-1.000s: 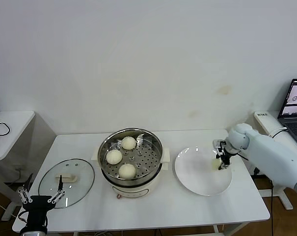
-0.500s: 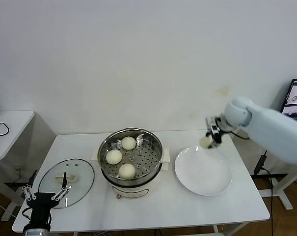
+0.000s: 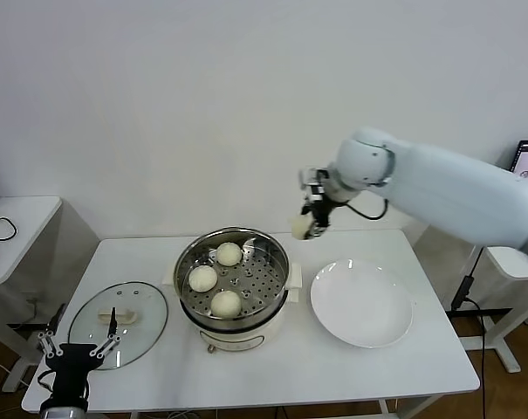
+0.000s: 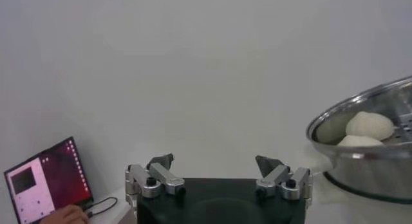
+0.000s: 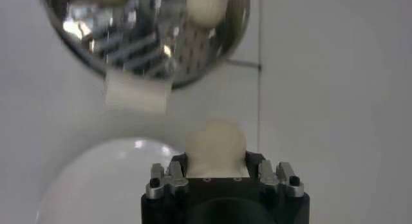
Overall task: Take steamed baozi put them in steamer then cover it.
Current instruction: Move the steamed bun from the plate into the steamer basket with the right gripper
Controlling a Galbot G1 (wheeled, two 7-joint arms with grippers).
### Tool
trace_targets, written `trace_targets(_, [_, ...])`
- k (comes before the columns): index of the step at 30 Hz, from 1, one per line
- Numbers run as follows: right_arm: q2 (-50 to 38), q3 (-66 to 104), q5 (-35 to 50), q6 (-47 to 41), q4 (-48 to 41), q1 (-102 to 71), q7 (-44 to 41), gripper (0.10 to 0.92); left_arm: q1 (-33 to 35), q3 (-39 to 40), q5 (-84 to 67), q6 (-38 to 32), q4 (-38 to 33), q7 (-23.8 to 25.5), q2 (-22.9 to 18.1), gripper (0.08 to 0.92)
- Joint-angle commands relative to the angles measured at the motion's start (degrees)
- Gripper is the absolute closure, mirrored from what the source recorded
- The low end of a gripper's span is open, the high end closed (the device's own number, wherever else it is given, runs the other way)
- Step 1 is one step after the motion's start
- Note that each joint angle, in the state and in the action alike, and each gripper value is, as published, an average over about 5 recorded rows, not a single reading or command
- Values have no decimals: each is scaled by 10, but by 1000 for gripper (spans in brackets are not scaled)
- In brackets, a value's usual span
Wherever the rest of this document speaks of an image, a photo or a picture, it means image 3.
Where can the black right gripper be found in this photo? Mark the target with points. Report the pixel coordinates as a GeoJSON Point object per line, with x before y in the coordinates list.
{"type": "Point", "coordinates": [322, 211]}

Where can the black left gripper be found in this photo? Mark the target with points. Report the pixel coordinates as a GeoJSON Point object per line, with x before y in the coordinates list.
{"type": "Point", "coordinates": [73, 366]}

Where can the white steamed baozi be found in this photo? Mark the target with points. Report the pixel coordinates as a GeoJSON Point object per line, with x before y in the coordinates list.
{"type": "Point", "coordinates": [299, 228]}
{"type": "Point", "coordinates": [202, 279]}
{"type": "Point", "coordinates": [225, 304]}
{"type": "Point", "coordinates": [228, 254]}

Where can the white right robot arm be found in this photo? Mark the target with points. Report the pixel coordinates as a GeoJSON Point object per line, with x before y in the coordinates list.
{"type": "Point", "coordinates": [442, 183]}

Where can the stainless steel steamer basket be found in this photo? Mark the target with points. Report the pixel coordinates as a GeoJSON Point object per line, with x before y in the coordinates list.
{"type": "Point", "coordinates": [259, 279]}

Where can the white round plate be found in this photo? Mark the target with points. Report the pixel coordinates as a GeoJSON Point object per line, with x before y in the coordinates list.
{"type": "Point", "coordinates": [359, 305]}

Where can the white side table with mouse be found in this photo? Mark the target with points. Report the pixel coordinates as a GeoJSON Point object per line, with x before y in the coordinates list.
{"type": "Point", "coordinates": [23, 218]}

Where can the cream electric cooker pot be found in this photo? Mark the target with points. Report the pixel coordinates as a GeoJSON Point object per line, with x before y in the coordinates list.
{"type": "Point", "coordinates": [237, 338]}

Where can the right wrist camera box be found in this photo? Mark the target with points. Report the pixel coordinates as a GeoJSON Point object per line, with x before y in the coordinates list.
{"type": "Point", "coordinates": [312, 183]}

